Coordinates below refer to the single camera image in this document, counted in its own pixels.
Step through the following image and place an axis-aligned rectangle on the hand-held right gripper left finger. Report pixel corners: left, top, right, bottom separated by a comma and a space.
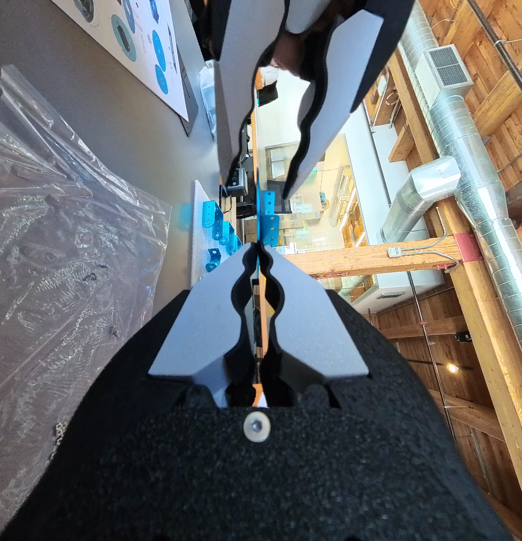
147, 243, 257, 408

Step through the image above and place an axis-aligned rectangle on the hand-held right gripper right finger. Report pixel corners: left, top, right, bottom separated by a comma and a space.
260, 244, 370, 394

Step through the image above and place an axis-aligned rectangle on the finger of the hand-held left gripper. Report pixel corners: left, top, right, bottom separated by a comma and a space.
212, 0, 288, 184
281, 9, 387, 200

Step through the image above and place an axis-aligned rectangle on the blue perforated mounting bracket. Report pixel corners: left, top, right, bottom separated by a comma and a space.
258, 190, 281, 249

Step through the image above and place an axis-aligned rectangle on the white plastic bag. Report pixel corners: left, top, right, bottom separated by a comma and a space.
199, 59, 218, 141

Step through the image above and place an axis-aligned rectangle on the white instruction sheet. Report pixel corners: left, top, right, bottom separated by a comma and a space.
51, 0, 190, 122

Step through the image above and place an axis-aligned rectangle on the white foam sheet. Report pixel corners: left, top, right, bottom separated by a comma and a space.
188, 179, 245, 289

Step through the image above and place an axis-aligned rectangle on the grey device with display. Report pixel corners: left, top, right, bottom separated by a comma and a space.
225, 167, 250, 198

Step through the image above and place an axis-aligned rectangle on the clear plastic bag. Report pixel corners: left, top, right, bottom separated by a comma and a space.
0, 63, 174, 529

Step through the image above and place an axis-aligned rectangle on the silver ventilation duct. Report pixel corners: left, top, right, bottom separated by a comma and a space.
376, 0, 522, 381

